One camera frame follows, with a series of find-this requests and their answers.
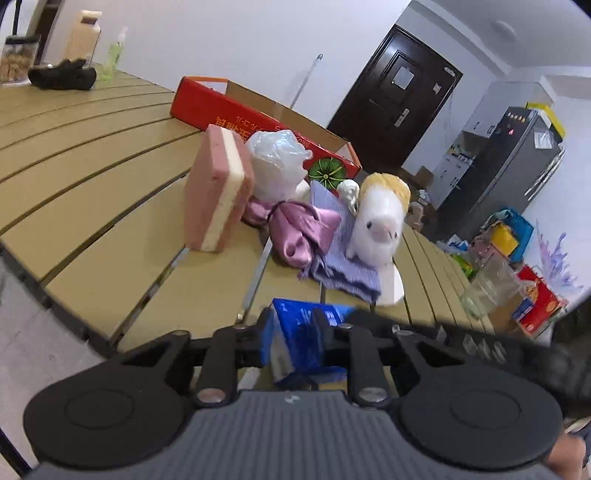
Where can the ceiling light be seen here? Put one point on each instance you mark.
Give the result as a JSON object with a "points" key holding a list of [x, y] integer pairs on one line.
{"points": [[503, 28]]}

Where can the green spray bottle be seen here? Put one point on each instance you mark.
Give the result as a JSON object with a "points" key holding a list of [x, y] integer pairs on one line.
{"points": [[111, 57]]}

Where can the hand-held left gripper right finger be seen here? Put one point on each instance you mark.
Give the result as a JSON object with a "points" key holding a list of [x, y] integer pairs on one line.
{"points": [[325, 344]]}

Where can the person's leg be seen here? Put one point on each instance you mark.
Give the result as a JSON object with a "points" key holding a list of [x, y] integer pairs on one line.
{"points": [[570, 454]]}

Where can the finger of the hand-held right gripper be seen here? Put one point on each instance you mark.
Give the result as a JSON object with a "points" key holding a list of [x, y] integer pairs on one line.
{"points": [[397, 321]]}

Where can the white plush toy yellow hair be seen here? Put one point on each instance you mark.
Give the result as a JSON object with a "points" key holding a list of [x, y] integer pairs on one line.
{"points": [[376, 221]]}

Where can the clear snack jar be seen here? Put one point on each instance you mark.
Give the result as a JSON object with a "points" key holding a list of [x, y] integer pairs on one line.
{"points": [[16, 62]]}

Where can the beige bottle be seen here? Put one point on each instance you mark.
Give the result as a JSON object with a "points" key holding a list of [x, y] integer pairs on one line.
{"points": [[83, 39]]}

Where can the dark brown door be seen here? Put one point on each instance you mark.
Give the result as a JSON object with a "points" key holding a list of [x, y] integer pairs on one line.
{"points": [[383, 101]]}

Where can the white crumpled cloth pile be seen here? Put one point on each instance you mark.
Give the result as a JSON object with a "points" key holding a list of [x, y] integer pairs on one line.
{"points": [[392, 286]]}

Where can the red printed carton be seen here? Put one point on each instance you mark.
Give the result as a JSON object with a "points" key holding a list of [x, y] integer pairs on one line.
{"points": [[540, 290]]}

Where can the yellow box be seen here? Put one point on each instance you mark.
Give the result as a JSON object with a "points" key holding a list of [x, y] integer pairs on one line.
{"points": [[551, 120]]}

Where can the white plastic bag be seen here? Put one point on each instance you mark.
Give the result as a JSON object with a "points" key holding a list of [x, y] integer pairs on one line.
{"points": [[277, 161]]}

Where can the blue shopping bag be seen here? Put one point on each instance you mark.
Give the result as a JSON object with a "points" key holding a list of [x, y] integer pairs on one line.
{"points": [[521, 226]]}

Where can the clear glass cup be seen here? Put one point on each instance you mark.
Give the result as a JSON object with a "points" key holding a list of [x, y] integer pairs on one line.
{"points": [[489, 286]]}

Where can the brown cardboard box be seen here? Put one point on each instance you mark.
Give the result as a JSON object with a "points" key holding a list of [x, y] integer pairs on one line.
{"points": [[420, 177]]}

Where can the green packet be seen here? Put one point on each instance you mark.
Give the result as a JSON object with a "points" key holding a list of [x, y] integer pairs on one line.
{"points": [[464, 265]]}

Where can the purple satin cloth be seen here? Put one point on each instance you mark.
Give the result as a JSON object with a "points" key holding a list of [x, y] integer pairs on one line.
{"points": [[300, 230]]}

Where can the purple knitted cloth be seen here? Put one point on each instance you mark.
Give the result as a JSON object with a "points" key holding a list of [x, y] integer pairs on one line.
{"points": [[341, 274]]}

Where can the pink and cream sponge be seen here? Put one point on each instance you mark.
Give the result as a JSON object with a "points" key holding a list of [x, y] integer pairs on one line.
{"points": [[212, 194]]}

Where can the black cloth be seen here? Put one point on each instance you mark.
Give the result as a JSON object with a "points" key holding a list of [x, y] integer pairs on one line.
{"points": [[60, 76]]}

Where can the grey refrigerator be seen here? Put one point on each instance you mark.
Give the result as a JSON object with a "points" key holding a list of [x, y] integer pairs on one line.
{"points": [[498, 175]]}

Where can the red cardboard box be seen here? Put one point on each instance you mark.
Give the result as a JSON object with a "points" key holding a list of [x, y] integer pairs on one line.
{"points": [[207, 106]]}

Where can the blue and white packet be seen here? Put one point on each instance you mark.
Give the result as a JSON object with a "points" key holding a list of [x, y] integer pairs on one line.
{"points": [[295, 332]]}

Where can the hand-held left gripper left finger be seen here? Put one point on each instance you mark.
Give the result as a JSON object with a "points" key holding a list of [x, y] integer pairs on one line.
{"points": [[266, 337]]}

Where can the small white figurine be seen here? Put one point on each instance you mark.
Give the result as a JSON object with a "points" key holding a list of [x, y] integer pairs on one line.
{"points": [[348, 191]]}

